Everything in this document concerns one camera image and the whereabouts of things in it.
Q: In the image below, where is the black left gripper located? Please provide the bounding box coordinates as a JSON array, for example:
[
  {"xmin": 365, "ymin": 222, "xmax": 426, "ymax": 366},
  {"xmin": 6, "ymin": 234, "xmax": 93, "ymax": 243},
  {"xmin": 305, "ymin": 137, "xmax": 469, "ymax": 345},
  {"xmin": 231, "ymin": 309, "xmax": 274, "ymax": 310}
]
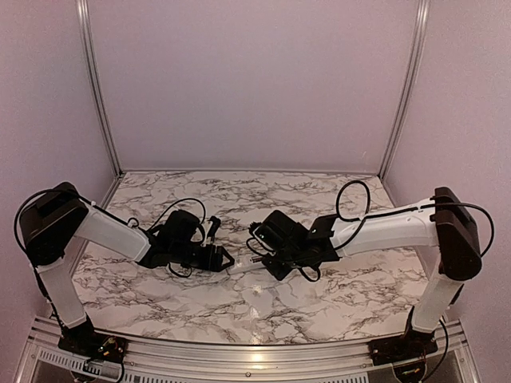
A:
[{"xmin": 171, "ymin": 242, "xmax": 236, "ymax": 272}]

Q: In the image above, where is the white remote control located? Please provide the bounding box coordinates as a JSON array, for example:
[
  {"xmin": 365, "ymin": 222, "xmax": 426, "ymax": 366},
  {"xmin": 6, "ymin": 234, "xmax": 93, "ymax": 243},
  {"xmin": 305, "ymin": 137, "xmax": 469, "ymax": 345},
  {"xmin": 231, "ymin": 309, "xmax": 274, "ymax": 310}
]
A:
[{"xmin": 228, "ymin": 256, "xmax": 264, "ymax": 275}]

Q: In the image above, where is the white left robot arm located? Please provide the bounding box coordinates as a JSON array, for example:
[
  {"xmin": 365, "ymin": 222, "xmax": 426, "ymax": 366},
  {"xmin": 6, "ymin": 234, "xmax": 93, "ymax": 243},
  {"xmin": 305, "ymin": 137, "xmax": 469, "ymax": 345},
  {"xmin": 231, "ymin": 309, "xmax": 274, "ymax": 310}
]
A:
[{"xmin": 14, "ymin": 182, "xmax": 235, "ymax": 355}]

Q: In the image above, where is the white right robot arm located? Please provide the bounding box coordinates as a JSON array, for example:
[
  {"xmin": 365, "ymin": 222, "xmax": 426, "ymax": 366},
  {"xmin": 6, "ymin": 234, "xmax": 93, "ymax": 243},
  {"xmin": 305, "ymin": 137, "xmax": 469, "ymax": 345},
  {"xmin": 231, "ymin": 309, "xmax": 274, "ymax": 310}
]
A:
[{"xmin": 249, "ymin": 187, "xmax": 483, "ymax": 357}]

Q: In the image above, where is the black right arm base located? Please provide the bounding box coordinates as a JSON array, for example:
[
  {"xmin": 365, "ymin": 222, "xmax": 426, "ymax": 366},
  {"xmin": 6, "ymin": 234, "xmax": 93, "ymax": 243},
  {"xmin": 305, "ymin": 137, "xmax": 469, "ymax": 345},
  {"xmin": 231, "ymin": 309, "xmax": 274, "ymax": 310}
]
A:
[{"xmin": 368, "ymin": 330, "xmax": 438, "ymax": 365}]

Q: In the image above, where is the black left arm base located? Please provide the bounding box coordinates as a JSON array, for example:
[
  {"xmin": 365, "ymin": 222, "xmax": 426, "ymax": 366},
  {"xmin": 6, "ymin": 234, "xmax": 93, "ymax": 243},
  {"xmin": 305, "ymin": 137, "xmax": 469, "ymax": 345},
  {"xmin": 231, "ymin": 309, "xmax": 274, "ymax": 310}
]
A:
[{"xmin": 58, "ymin": 330, "xmax": 127, "ymax": 364}]

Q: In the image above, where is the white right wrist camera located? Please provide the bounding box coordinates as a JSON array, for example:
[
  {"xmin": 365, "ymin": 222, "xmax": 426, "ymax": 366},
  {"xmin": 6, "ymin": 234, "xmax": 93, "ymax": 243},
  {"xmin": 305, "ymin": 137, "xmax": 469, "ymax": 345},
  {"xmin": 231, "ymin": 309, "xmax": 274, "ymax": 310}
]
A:
[{"xmin": 249, "ymin": 222, "xmax": 263, "ymax": 239}]

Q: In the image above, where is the aluminium front rail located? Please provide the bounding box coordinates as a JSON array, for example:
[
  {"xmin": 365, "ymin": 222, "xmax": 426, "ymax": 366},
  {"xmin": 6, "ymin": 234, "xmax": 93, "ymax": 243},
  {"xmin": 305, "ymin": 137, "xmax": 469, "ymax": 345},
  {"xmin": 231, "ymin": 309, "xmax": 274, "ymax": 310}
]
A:
[{"xmin": 14, "ymin": 318, "xmax": 481, "ymax": 382}]

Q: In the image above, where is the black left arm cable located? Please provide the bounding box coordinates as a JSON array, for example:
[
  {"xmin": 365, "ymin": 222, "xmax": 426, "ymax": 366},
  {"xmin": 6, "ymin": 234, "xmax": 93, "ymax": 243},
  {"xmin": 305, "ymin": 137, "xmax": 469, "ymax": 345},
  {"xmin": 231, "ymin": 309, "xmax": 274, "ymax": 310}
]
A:
[{"xmin": 14, "ymin": 189, "xmax": 208, "ymax": 383}]

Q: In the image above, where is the aluminium frame right post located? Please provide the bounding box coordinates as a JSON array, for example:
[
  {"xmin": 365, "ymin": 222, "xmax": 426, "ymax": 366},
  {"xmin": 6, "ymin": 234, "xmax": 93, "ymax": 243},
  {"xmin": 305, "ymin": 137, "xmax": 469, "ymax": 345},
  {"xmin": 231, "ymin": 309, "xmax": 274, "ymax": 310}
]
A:
[{"xmin": 378, "ymin": 0, "xmax": 430, "ymax": 184}]

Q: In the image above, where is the aluminium frame post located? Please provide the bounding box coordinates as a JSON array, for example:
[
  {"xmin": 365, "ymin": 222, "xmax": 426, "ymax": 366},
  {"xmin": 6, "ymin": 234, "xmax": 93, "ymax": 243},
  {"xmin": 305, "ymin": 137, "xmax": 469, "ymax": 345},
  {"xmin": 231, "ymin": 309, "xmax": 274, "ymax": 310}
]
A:
[
  {"xmin": 378, "ymin": 0, "xmax": 430, "ymax": 184},
  {"xmin": 76, "ymin": 0, "xmax": 123, "ymax": 178}
]

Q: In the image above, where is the aluminium frame left post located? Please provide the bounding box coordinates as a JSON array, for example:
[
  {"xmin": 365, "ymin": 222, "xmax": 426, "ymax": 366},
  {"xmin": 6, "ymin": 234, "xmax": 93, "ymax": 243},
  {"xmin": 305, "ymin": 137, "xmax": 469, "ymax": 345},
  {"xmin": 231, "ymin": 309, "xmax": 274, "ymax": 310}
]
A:
[{"xmin": 76, "ymin": 0, "xmax": 123, "ymax": 178}]

